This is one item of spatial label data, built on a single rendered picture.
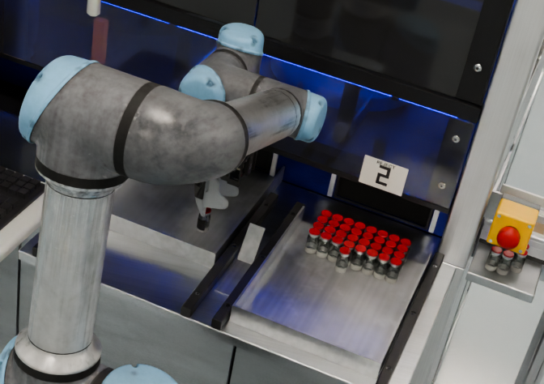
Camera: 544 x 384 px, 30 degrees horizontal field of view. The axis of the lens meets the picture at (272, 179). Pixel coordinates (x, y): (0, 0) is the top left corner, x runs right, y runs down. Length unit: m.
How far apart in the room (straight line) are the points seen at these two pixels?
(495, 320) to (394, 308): 1.53
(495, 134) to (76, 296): 0.82
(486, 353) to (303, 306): 1.49
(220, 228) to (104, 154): 0.75
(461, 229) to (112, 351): 0.93
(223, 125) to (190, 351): 1.19
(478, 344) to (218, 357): 1.14
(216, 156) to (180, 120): 0.07
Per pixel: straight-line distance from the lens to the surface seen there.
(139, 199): 1.95
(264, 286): 1.78
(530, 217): 1.88
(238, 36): 1.62
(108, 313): 2.37
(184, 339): 2.31
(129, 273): 1.77
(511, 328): 3.32
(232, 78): 1.55
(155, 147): 1.15
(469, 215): 1.89
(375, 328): 1.76
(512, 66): 1.75
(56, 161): 1.21
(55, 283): 1.31
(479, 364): 3.14
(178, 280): 1.77
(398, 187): 1.89
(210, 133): 1.17
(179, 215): 1.92
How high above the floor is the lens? 2.00
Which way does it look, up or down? 33 degrees down
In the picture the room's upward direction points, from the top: 11 degrees clockwise
